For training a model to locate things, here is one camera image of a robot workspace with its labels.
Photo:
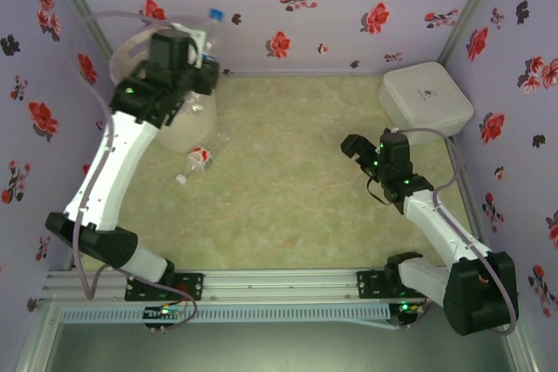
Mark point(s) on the clear bottle blue label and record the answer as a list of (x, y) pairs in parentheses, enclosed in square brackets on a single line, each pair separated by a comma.
[(213, 28)]

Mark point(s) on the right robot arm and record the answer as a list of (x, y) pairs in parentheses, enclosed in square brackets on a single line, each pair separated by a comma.
[(431, 224)]

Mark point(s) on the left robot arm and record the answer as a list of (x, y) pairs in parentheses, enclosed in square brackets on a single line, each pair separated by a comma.
[(113, 163)]

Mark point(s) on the white plastic bin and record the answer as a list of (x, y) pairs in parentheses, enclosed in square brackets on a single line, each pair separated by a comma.
[(192, 128)]

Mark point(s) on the clear bottle red white label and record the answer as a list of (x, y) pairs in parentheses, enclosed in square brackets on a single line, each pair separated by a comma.
[(200, 156)]

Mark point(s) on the white lidded plastic container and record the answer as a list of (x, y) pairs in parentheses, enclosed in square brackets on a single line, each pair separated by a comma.
[(425, 102)]

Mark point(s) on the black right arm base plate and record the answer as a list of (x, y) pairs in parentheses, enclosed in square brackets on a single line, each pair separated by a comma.
[(370, 285)]

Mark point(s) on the aluminium mounting rail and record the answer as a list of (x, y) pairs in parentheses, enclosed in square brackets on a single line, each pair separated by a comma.
[(279, 285)]

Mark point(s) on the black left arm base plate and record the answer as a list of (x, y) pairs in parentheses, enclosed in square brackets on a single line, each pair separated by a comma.
[(192, 287)]

